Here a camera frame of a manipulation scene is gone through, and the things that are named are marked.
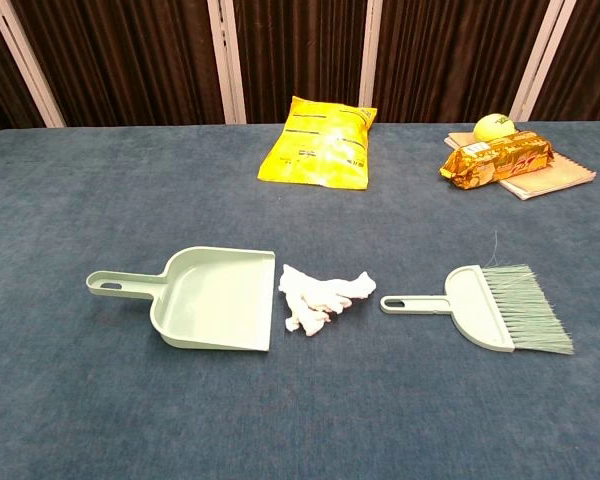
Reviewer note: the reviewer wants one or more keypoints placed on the white tissue piece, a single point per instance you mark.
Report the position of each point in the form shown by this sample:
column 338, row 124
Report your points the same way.
column 340, row 290
column 310, row 320

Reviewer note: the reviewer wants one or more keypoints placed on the pale green plastic dustpan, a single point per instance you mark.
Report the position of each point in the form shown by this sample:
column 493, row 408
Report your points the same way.
column 215, row 300

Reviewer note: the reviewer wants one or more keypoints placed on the pale green hand brush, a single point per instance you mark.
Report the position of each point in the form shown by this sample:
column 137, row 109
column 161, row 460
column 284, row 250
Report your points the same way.
column 475, row 305

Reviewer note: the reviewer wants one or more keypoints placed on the yellow snack bag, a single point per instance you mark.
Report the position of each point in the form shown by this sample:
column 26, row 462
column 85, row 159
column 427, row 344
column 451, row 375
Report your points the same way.
column 315, row 150

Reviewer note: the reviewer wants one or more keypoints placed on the golden biscuit pack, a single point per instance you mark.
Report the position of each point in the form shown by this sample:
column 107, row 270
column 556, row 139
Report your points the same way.
column 500, row 160

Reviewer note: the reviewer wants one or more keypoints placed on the blue felt table cover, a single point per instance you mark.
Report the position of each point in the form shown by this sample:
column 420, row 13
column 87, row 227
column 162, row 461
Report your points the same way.
column 130, row 400

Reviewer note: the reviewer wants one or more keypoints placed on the beige spiral notebook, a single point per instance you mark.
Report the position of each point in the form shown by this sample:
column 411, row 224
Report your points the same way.
column 555, row 180

